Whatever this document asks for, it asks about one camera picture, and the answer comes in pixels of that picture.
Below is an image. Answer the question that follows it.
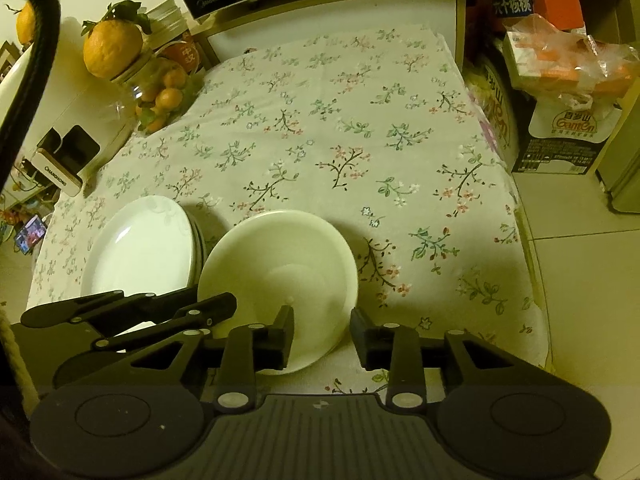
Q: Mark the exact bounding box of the cream bowl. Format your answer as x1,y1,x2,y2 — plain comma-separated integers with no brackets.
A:
198,210,359,374

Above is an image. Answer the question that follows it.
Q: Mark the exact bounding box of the white plate with swirls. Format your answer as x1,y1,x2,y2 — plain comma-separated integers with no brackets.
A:
80,195,195,296

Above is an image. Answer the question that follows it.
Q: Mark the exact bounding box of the blue patterned plate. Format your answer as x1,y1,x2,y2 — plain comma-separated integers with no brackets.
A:
186,212,207,285

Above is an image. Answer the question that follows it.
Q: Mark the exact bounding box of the small phone screen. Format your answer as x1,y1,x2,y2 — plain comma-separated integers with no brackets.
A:
14,214,47,255

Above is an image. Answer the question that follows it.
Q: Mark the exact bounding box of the floral tablecloth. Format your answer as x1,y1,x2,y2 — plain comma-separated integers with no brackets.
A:
27,25,549,367

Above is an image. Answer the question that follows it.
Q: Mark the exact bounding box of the white Changhong air fryer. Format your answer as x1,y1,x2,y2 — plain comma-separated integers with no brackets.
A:
14,41,134,196

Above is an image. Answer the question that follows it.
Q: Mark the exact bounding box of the glass jar of small oranges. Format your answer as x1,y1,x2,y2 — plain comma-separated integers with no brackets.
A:
113,50,200,134

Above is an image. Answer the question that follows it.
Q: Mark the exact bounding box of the snack box with logo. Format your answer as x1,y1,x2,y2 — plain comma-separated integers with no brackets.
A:
513,101,623,176

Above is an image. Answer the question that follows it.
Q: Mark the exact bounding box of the large orange citrus with leaves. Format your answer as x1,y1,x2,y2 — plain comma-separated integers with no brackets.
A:
81,0,152,80

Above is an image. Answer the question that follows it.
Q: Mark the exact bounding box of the plastic bag with orange packs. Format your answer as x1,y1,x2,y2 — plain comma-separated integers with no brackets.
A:
502,14,639,110

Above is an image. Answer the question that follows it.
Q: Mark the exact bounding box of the black cable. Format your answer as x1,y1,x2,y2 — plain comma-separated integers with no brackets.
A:
0,0,62,191

